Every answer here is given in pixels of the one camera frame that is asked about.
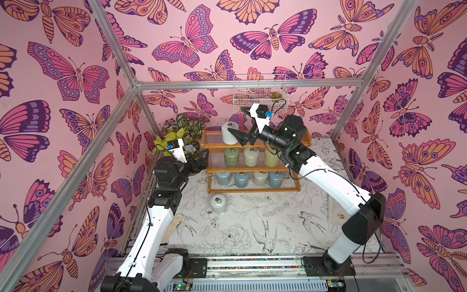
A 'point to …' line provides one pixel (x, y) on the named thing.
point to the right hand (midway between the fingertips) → (239, 115)
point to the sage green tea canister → (231, 156)
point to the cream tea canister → (251, 155)
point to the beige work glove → (176, 220)
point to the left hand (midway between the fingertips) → (202, 150)
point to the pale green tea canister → (260, 177)
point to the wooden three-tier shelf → (233, 168)
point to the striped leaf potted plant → (190, 129)
